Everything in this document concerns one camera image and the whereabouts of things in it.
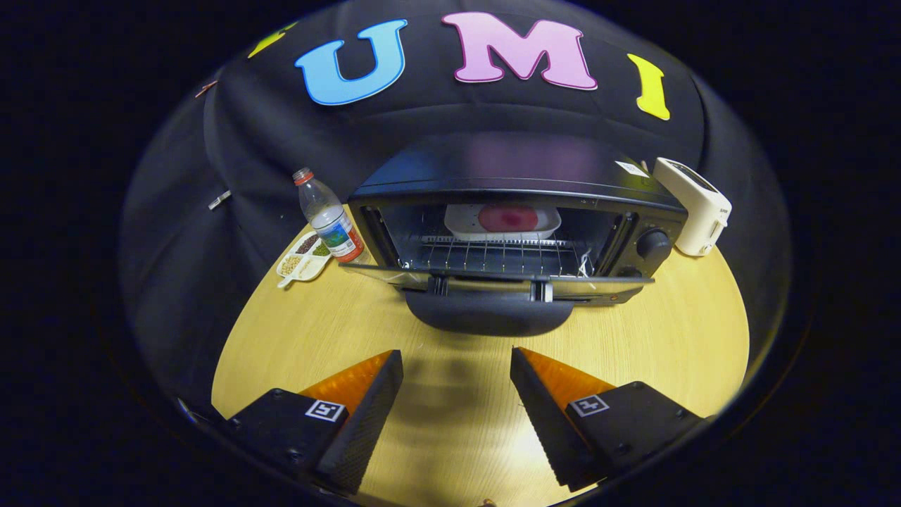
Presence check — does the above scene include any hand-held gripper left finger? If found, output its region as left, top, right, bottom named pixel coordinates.
left=224, top=349, right=405, bottom=495

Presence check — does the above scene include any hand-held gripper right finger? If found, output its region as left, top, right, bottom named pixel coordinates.
left=509, top=346, right=708, bottom=493

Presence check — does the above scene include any black toaster oven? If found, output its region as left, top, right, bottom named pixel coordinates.
left=348, top=134, right=689, bottom=337

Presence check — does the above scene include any round pink food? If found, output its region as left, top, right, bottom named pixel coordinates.
left=479, top=206, right=539, bottom=233

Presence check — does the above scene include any white square plate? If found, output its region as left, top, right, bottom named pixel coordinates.
left=443, top=204, right=562, bottom=242

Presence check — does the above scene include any white bread toaster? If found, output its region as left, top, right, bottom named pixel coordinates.
left=653, top=157, right=733, bottom=256

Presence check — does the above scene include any white divided snack tray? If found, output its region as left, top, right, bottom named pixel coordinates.
left=276, top=231, right=333, bottom=289

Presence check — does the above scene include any clear plastic water bottle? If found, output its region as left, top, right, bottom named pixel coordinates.
left=293, top=168, right=365, bottom=264

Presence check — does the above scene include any oven wire rack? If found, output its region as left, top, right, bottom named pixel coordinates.
left=419, top=236, right=592, bottom=277

